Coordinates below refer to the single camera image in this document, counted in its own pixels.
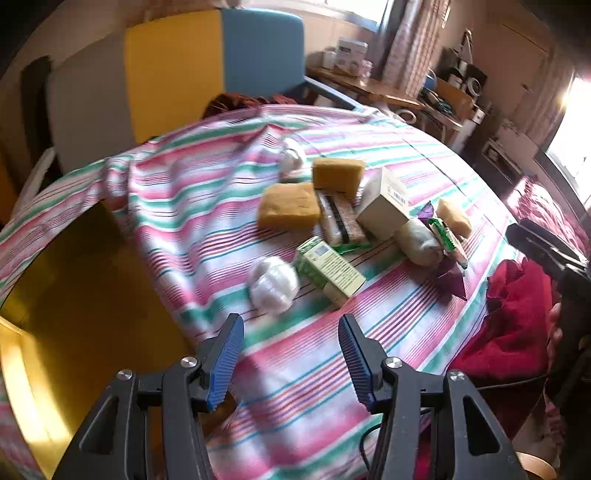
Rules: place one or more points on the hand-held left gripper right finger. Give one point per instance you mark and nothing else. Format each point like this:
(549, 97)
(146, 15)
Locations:
(358, 364)

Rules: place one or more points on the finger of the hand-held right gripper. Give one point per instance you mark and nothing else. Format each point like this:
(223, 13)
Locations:
(531, 247)
(554, 240)

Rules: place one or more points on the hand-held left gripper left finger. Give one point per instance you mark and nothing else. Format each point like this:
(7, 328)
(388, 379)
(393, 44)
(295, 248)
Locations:
(226, 364)

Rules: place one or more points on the small yellow sponge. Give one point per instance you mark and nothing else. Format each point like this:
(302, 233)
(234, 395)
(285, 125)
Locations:
(455, 217)

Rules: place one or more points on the green white tube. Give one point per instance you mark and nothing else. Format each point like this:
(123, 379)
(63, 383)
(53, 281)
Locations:
(445, 237)

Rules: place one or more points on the purple foil wrapper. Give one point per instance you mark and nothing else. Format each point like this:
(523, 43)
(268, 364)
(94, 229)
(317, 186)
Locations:
(450, 279)

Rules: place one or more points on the white plastic bag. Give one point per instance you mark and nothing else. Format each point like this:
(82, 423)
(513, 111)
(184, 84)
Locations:
(292, 157)
(274, 286)

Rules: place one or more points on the green carton box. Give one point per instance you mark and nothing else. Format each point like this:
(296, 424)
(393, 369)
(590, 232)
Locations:
(332, 270)

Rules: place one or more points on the white roll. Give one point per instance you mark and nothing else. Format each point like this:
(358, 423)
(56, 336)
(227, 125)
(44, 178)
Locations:
(415, 242)

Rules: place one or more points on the clear snack bar packet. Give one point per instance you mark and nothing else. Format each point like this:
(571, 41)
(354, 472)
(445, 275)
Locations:
(341, 221)

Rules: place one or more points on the white carton box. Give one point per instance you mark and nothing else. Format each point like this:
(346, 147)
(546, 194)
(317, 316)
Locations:
(381, 212)

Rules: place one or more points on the gold metal box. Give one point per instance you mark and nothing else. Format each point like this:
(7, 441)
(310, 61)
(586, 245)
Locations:
(69, 300)

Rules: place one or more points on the person's right hand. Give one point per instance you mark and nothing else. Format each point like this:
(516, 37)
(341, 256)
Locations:
(554, 327)

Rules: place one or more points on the pink patterned bedding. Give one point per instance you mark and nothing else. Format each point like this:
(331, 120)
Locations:
(549, 212)

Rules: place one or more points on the red blanket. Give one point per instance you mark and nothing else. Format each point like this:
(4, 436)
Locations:
(508, 323)

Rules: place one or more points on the bright window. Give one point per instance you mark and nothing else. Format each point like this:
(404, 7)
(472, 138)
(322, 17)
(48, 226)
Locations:
(575, 134)

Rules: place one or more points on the pink green striped bedsheet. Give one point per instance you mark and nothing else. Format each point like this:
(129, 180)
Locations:
(184, 207)

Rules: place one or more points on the cardboard box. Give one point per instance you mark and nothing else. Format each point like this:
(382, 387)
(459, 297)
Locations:
(455, 97)

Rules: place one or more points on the wooden desk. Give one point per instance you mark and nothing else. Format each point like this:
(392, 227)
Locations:
(360, 87)

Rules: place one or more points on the patterned curtain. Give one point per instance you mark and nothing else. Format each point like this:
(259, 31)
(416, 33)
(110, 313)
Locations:
(411, 41)

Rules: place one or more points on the dark red cloth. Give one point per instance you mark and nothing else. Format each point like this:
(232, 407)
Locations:
(231, 104)

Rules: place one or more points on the white box on desk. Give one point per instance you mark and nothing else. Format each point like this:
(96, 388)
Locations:
(351, 53)

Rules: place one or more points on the white plastic strip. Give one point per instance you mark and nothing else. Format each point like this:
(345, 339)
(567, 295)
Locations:
(39, 173)

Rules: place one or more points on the grey bed frame rail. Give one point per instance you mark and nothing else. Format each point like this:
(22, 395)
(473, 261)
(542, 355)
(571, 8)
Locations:
(332, 94)

